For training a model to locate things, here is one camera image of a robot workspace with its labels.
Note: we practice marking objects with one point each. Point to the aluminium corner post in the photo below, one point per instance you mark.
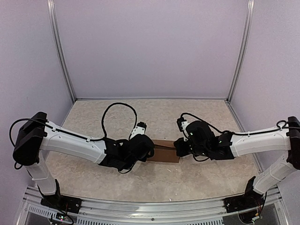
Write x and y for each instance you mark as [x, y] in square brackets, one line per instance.
[59, 49]
[243, 49]

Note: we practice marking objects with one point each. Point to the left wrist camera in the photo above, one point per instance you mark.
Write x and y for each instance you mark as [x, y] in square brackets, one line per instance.
[139, 129]

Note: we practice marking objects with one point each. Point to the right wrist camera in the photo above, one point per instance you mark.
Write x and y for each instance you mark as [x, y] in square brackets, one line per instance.
[182, 125]

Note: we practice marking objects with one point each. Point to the brown cardboard box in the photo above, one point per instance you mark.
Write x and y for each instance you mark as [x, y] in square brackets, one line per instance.
[164, 151]

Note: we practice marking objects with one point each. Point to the left aluminium corner post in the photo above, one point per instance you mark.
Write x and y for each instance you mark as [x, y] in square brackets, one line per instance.
[59, 49]

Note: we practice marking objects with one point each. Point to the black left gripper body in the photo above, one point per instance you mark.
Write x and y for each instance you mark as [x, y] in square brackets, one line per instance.
[129, 165]

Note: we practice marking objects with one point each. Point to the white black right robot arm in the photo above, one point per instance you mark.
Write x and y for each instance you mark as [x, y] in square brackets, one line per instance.
[283, 139]

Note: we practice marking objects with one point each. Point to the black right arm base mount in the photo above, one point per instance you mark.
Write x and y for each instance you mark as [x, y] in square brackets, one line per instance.
[243, 202]

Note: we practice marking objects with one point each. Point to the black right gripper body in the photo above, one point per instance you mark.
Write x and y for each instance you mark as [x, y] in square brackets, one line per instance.
[198, 149]

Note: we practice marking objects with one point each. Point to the aluminium front frame rail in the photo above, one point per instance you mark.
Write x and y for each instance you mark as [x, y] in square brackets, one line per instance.
[211, 211]

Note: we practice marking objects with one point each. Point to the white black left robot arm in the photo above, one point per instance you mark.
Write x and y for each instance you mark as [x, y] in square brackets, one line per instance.
[38, 135]

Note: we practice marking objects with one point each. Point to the right aluminium corner post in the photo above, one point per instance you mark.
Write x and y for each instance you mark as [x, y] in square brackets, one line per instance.
[243, 49]

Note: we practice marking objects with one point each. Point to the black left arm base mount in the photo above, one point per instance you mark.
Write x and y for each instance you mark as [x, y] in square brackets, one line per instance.
[63, 203]

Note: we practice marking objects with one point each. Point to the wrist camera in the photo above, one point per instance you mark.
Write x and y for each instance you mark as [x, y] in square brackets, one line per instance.
[182, 125]
[139, 129]

